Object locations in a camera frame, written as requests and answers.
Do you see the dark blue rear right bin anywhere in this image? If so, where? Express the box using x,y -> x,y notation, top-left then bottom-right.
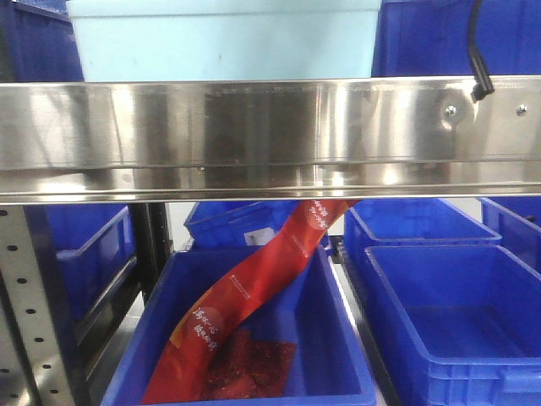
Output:
342,197 -> 503,272

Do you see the dark blue bin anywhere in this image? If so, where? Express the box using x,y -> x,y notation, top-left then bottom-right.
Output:
342,197 -> 503,272
1,1 -> 84,82
372,1 -> 540,77
479,196 -> 540,272
184,200 -> 298,250
23,204 -> 135,321
366,245 -> 540,405
101,244 -> 378,406

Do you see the light blue plastic bin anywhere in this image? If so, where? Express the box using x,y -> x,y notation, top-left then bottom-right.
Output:
67,1 -> 381,82

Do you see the dark blue upper right bin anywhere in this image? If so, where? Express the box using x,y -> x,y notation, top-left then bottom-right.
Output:
372,1 -> 540,77

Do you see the stainless steel shelf rail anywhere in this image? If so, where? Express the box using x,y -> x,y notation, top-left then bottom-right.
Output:
1,75 -> 540,204

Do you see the perforated steel shelf upright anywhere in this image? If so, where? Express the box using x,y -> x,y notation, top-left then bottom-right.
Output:
1,205 -> 78,405

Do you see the dark blue far right bin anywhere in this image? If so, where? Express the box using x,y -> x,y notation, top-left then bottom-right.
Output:
479,196 -> 540,272

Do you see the dark blue upper left bin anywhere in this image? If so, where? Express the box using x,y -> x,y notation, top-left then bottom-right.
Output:
1,1 -> 84,82

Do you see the dark blue rear center bin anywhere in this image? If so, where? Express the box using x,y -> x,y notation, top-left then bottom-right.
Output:
184,200 -> 298,250

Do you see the black cable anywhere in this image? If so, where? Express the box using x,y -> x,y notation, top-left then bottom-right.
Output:
466,0 -> 495,102

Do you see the red snack package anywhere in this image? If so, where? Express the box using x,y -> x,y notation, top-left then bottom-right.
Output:
142,200 -> 356,405

